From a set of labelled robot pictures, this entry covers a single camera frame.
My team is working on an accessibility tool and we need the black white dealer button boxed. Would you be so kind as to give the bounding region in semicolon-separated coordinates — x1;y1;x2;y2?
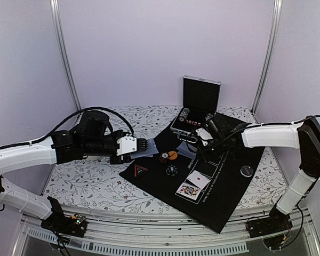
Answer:
240;165;254;178

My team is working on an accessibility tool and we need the dealt blue card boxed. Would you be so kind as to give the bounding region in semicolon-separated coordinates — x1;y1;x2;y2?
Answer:
178;150;197;159
176;142;197;152

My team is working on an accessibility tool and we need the face up diamond card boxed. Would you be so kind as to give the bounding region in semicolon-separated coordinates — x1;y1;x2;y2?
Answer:
187;171;211;189

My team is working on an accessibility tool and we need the orange big blind button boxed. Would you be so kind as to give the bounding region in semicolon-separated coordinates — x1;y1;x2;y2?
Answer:
168;151;178;160

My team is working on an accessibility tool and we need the blue playing card deck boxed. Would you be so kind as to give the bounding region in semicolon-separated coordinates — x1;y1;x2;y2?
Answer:
130;138;159;159

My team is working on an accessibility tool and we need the black and green chip stack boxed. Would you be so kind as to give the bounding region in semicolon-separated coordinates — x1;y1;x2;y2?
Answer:
165;165;178;176

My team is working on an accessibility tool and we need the orange black chip stack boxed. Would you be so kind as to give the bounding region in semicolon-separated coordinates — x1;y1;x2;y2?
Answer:
159;153;169;163

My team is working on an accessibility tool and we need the face up queen card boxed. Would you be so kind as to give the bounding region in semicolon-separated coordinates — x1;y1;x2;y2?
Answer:
177;182;201;200

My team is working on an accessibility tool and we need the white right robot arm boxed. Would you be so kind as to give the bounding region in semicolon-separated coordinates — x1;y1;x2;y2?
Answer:
194;115;320;233

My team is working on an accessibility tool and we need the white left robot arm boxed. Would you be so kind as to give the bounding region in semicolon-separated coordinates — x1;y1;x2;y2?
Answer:
0;109;137;231

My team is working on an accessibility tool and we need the cream cylindrical cup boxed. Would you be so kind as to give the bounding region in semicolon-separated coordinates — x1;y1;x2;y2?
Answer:
86;156;103;161

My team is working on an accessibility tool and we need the green blue black chip row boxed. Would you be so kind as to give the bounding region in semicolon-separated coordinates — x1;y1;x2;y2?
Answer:
205;113;213;121

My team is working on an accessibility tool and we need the red dice row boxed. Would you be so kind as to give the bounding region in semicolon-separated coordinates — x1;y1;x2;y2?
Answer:
186;120;201;126

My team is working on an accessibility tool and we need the aluminium poker chip case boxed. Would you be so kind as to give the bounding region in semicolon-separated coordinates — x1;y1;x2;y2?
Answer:
170;75;221;143

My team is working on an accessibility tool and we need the black poker table mat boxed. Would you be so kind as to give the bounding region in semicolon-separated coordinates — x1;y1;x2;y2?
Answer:
120;126;264;233

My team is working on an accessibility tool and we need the triangular all in button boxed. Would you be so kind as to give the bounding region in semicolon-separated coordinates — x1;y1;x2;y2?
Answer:
134;164;149;178

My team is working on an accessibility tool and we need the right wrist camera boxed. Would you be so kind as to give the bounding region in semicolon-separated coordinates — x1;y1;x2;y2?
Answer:
196;128;213;147

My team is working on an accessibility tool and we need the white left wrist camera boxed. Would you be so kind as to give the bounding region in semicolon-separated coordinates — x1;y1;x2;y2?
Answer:
116;135;137;156

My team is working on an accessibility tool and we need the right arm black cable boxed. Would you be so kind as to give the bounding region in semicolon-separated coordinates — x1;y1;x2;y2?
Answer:
197;114;320;163

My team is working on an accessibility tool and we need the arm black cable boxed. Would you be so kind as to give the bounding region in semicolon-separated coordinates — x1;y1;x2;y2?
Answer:
197;114;320;163
0;106;135;153

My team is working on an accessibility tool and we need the front aluminium rail base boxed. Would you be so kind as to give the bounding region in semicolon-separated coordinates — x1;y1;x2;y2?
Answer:
13;206;320;255

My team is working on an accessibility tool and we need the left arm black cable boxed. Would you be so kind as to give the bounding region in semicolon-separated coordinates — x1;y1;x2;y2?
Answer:
0;106;135;153

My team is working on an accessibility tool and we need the left aluminium frame post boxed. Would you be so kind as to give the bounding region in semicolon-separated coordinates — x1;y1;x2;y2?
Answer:
50;0;82;110

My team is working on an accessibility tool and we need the aluminium frame post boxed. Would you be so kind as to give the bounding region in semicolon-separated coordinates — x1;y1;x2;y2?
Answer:
50;0;82;110
251;0;283;115

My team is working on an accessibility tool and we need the right aluminium frame post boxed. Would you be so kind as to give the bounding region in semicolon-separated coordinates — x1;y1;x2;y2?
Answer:
251;0;283;115

